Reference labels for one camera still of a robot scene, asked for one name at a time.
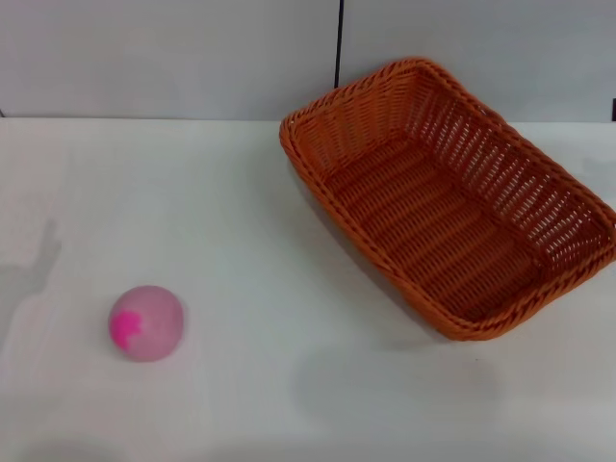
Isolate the black vertical wall strip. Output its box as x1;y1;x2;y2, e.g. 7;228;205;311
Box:
333;0;347;87

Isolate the orange woven plastic basket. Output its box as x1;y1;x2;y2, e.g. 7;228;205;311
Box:
278;57;616;343

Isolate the pink soft ball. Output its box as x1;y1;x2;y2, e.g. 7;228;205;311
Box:
108;284;186;364

